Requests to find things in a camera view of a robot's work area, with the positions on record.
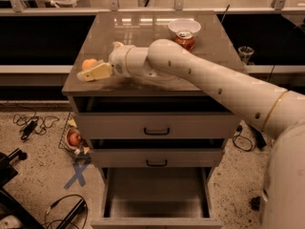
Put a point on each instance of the top drawer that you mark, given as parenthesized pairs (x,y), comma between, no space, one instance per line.
(153,117)

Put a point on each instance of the bottom drawer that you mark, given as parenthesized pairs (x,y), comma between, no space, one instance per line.
(156,198)

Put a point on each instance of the grey drawer cabinet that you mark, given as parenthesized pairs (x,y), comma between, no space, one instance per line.
(140,29)

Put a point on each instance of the black stand with cables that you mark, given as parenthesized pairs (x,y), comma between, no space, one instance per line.
(29,203)

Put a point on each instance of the blue tape cross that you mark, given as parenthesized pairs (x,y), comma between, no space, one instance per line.
(79,169)

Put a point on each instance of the white bowl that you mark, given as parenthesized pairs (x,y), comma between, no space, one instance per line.
(184,24)

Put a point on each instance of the black power adapter with cable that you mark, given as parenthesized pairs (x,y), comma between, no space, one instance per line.
(30,122)

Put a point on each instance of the clear glass cup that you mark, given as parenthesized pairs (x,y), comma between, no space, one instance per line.
(245,53)

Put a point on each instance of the crushed red soda can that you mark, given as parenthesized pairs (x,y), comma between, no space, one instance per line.
(185,39)

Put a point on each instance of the red apple in basket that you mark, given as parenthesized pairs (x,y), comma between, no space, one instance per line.
(74,139)

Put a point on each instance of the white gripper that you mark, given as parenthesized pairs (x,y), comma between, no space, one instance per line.
(117,62)

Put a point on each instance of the orange fruit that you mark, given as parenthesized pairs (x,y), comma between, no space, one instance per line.
(88,63)

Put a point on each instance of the wire basket on floor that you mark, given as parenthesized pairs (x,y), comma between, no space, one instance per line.
(79,152)

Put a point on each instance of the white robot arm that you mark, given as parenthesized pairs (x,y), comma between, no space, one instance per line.
(274,111)

